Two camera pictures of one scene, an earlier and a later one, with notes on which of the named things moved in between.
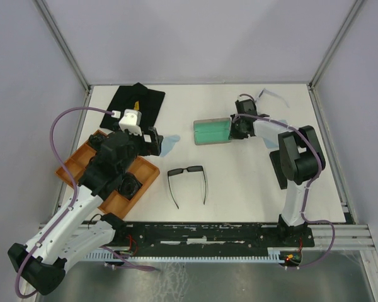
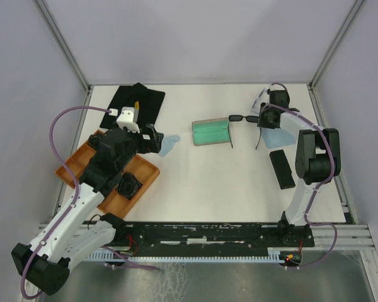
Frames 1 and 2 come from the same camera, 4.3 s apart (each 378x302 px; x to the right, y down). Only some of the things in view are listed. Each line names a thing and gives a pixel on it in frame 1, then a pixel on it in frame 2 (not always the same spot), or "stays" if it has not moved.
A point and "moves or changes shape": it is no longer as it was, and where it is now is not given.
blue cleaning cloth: [269, 131] stays
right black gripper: [234, 134] → [261, 121]
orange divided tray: [73, 172] stays
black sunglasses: [189, 169] moves or changes shape
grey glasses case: [212, 131] stays
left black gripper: [148, 148] stays
